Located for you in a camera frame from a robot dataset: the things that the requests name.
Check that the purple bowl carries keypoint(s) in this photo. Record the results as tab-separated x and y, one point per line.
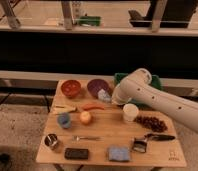
95	85

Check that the light blue towel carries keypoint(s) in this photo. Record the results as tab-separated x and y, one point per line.
104	96

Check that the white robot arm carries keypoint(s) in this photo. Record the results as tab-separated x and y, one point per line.
137	86

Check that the red bowl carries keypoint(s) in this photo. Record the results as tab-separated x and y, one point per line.
71	88

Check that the red chili pepper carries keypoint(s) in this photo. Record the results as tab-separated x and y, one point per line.
90	106

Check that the yellow apple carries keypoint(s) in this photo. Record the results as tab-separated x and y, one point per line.
85	117

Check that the white cup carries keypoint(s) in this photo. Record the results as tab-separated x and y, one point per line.
131	111

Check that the wooden table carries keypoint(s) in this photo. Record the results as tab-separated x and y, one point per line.
108	124

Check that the yellow banana piece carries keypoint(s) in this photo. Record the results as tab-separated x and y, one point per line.
63	109

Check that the blue cup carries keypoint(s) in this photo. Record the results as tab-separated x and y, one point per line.
64	120

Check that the green tray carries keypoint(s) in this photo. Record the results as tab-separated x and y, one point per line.
155	83

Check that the silver fork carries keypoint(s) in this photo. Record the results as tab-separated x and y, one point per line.
77	138

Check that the pile of brown raisins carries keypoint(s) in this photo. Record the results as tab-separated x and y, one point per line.
152	123

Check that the green box on shelf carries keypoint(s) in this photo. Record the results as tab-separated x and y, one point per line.
89	20

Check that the blue sponge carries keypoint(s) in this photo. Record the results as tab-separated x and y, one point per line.
118	154

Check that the metal cup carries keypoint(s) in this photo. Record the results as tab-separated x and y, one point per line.
51	141

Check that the black rectangular box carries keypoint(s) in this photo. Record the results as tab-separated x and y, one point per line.
75	153

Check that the black handled knife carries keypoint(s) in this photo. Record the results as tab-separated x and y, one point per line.
159	137

